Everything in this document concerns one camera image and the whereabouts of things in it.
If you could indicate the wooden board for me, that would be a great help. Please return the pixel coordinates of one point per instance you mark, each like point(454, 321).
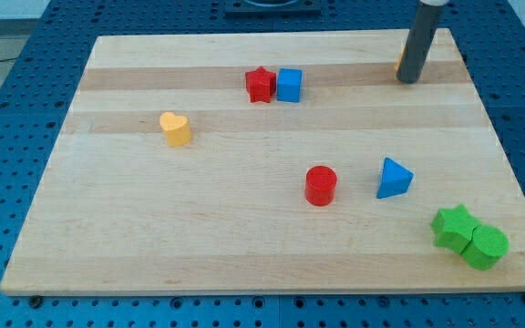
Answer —
point(120, 212)

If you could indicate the blue triangle block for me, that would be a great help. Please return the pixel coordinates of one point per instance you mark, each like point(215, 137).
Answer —
point(394, 180)

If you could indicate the red cylinder block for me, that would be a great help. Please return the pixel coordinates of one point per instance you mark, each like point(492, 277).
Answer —
point(320, 184)

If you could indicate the yellow heart block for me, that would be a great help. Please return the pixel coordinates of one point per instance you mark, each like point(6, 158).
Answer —
point(176, 129)

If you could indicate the green star block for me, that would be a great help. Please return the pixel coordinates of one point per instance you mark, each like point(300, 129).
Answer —
point(453, 228)

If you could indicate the green cylinder block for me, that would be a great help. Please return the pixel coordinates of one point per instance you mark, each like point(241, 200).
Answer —
point(487, 246)

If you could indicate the red star block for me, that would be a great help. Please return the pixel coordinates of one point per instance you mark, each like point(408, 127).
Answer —
point(260, 84)

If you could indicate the yellow block behind pusher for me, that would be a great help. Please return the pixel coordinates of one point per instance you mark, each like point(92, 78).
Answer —
point(399, 59)

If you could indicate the blue cube block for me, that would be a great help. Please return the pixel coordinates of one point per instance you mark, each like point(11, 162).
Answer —
point(289, 83)

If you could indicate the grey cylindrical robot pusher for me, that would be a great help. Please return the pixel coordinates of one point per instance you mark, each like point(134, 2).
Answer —
point(419, 40)

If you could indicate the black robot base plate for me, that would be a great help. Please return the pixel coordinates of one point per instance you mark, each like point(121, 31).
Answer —
point(271, 7)

